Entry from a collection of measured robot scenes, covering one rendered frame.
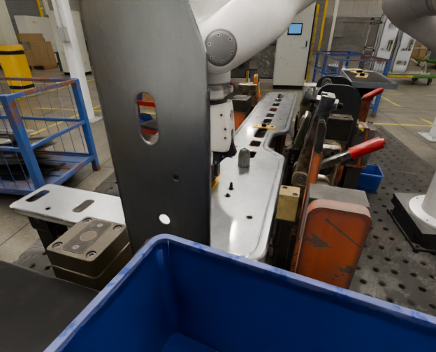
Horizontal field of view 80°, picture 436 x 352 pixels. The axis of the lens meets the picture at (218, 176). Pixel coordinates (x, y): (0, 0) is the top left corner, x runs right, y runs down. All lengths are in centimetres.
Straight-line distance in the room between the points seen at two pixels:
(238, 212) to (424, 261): 68
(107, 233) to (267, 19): 37
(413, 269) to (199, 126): 85
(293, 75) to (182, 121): 741
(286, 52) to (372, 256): 689
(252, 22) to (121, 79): 21
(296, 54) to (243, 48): 719
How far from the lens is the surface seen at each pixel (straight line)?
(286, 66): 760
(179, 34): 24
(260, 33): 42
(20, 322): 39
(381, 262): 96
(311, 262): 23
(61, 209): 60
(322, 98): 47
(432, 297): 93
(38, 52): 1419
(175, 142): 26
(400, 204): 113
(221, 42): 40
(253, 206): 53
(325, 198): 21
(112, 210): 55
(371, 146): 52
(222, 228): 47
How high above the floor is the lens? 130
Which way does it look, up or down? 28 degrees down
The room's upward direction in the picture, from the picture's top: straight up
